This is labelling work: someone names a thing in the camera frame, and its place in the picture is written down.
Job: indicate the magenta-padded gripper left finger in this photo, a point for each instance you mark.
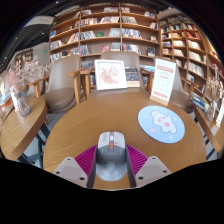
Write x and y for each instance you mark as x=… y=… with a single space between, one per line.
x=85 y=160

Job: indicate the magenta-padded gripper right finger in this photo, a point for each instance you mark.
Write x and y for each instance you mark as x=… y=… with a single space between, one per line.
x=138 y=160

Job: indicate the grey computer mouse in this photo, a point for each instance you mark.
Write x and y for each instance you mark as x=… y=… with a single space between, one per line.
x=111 y=156

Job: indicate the round light blue mouse pad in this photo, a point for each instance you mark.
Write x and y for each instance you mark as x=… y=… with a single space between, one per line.
x=161 y=124

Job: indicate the oval wooden side table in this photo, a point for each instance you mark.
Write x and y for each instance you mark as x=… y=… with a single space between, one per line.
x=20 y=130
x=211 y=131

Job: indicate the brown padded armchair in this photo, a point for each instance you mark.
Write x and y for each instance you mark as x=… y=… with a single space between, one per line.
x=181 y=98
x=61 y=90
x=120 y=56

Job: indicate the glass vase with pink flowers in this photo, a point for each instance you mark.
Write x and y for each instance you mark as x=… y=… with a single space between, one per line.
x=22 y=105

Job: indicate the dark standing book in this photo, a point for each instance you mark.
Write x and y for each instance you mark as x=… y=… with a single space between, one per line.
x=132 y=76

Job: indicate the white sign in wooden base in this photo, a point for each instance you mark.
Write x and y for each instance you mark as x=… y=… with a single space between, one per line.
x=163 y=80

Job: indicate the stack of books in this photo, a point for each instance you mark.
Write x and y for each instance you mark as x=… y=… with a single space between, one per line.
x=199 y=101

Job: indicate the glass vase with dried flowers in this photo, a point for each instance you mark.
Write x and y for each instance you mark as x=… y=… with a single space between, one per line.
x=211 y=111

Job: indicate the white framed flower picture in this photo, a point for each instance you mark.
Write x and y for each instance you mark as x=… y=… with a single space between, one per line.
x=110 y=74

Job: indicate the small white table sign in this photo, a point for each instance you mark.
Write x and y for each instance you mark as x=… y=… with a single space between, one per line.
x=220 y=115

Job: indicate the colourful book display stand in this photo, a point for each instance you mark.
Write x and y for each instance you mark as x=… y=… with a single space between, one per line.
x=4 y=95

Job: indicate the small distant bookshelf unit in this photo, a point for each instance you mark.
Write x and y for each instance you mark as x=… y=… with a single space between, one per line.
x=23 y=56

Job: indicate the angled wooden bookshelf unit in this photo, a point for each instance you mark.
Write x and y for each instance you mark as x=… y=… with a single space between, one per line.
x=186 y=46

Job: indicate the wide wooden bookshelf unit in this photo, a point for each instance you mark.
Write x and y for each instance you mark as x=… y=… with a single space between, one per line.
x=103 y=30

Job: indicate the white hanging ceiling panel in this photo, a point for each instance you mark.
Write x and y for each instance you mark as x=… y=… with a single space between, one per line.
x=40 y=20

